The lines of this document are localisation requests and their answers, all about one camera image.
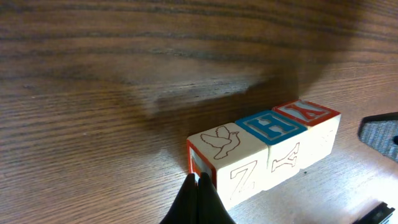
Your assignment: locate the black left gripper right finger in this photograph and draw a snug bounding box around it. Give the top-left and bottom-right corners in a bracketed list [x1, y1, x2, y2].
[197, 172, 235, 224]

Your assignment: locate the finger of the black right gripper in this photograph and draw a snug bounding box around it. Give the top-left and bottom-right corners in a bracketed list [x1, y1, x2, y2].
[358, 112, 397, 162]
[353, 202, 395, 224]

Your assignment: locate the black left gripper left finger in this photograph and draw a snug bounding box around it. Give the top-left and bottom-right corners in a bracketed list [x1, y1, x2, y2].
[160, 174, 197, 224]

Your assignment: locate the wooden block ice cream picture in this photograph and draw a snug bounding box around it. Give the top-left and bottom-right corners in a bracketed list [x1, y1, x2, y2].
[187, 123, 269, 210]

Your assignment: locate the wooden block red U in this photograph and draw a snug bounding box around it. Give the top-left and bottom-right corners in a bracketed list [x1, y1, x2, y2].
[272, 100, 341, 169]

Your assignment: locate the wooden block blue L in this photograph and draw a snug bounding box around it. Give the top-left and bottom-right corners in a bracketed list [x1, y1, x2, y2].
[235, 110, 308, 190]

